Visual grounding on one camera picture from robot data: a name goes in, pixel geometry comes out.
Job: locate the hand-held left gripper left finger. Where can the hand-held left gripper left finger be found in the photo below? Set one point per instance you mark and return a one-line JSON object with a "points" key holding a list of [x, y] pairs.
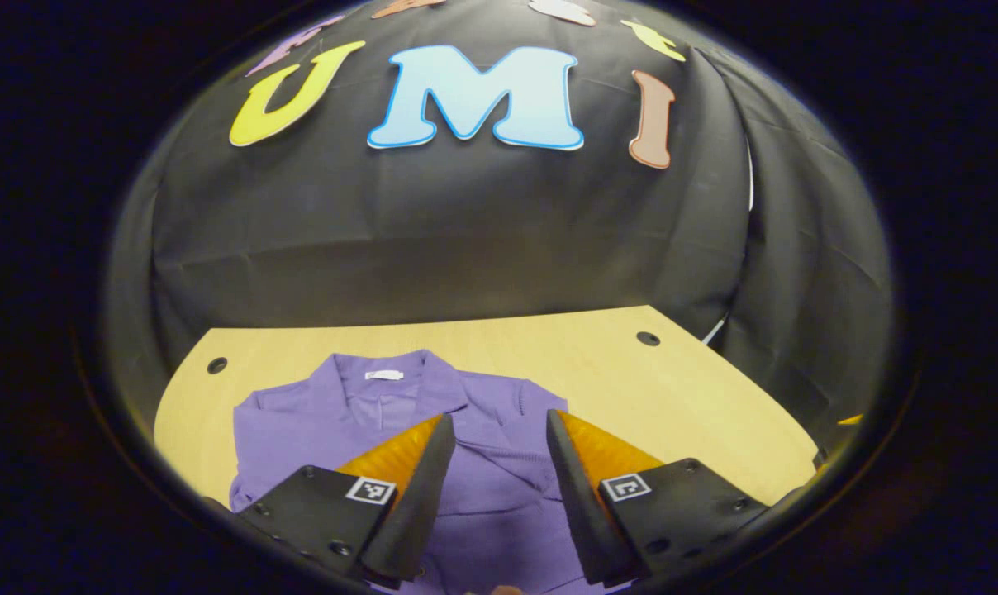
{"points": [[416, 512]]}

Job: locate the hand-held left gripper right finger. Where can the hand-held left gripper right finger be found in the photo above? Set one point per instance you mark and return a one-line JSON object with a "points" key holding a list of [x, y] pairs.
{"points": [[582, 512]]}

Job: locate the purple knit collared garment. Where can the purple knit collared garment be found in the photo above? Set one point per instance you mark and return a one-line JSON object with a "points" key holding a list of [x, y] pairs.
{"points": [[482, 496]]}

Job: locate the black backdrop cloth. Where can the black backdrop cloth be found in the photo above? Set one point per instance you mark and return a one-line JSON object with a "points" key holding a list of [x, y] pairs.
{"points": [[466, 231]]}

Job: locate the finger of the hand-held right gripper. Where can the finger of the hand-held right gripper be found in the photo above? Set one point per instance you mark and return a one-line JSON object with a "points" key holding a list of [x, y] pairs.
{"points": [[851, 420]]}

